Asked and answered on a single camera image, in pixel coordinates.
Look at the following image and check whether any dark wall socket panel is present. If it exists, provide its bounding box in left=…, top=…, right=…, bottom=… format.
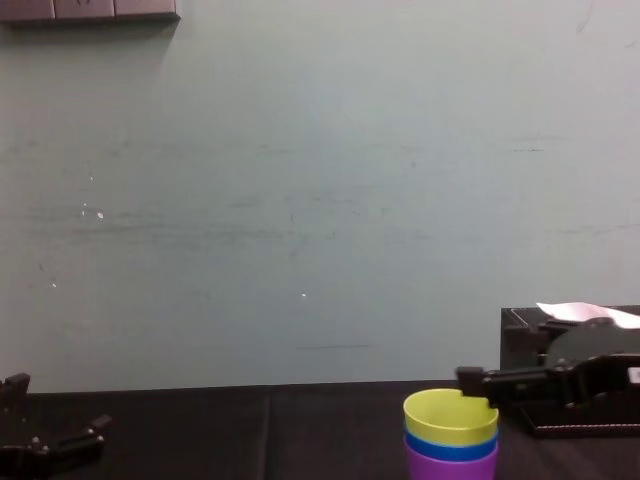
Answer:
left=0, top=0, right=182, bottom=26

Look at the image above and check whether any yellow-green plastic cup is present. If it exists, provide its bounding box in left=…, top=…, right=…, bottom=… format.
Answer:
left=402, top=387, right=500, bottom=449

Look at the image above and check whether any blue plastic cup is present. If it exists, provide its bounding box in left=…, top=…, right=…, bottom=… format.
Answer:
left=403, top=424, right=500, bottom=463

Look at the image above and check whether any white tissue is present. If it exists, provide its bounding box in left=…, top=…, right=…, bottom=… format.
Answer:
left=535, top=300, right=640, bottom=330

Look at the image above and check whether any purple plastic cup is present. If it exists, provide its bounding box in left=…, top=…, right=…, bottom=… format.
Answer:
left=404, top=439, right=500, bottom=480

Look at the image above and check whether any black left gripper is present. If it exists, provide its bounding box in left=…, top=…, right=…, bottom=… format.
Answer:
left=0, top=372, right=113, bottom=480

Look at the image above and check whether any black leather tissue box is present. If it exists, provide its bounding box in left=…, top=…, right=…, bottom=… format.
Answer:
left=500, top=303, right=640, bottom=441

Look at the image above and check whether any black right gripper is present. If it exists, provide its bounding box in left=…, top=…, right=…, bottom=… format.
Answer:
left=456, top=316, right=640, bottom=408

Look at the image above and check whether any black table cloth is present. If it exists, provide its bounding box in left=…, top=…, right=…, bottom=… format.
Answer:
left=0, top=380, right=640, bottom=480

